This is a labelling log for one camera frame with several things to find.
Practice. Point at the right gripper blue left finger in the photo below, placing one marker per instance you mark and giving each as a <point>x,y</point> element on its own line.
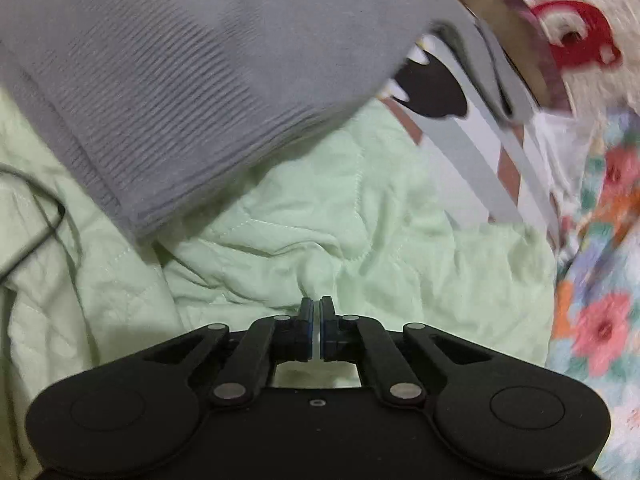
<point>303,329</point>

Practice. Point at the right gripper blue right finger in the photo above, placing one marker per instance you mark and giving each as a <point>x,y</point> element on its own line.
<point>331,336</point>

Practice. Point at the grey knit cat sweater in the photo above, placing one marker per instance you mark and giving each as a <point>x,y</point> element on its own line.
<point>155,105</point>

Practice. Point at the light green cloth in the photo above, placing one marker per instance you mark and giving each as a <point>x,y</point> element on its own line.
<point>351,215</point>

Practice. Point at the floral patterned fabric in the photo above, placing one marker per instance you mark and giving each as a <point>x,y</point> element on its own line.
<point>593,166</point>

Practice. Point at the checkered plush blanket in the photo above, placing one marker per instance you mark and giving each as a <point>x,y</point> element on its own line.
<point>485,169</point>

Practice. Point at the beige mattress edge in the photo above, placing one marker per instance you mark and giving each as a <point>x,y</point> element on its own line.
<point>519,38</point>

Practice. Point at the white quilt with red bears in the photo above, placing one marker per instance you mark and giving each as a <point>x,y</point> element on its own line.
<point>593,87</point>

